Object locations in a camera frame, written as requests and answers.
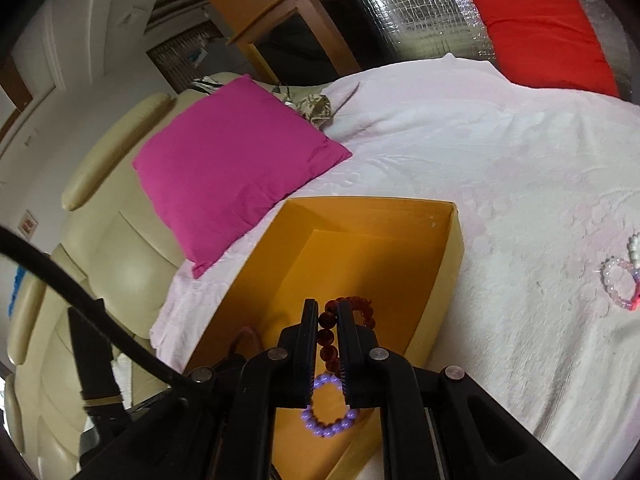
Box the brown cord bracelet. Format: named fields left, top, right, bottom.
left=227, top=326, right=263, bottom=361

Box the white bed blanket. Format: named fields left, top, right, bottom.
left=149, top=52, right=640, bottom=480

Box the magenta pillow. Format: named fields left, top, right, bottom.
left=132, top=74, right=353, bottom=280

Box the purple bead bracelet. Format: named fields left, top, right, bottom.
left=300, top=372, right=361, bottom=440

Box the floral cloth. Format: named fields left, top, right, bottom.
left=272, top=82, right=361, bottom=126

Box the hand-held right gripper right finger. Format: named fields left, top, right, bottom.
left=336, top=299, right=581, bottom=480

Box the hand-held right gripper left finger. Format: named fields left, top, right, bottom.
left=75, top=299, right=321, bottom=480

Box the dark red bead bracelet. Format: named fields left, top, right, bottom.
left=317, top=296, right=377, bottom=376

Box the black cable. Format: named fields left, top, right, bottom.
left=0, top=227, right=206, bottom=391

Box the orange cardboard box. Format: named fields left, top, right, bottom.
left=185, top=199, right=465, bottom=480

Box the beige leather sofa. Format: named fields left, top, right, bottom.
left=0, top=72, right=241, bottom=471

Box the red pillow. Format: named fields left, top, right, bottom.
left=467, top=0, right=621, bottom=98

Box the pink and white bead bracelet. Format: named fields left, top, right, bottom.
left=600, top=256, right=640, bottom=313

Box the silver foil sheet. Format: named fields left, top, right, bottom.
left=345, top=0, right=626, bottom=98

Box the wicker cabinet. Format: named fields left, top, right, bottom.
left=147, top=22, right=216, bottom=93

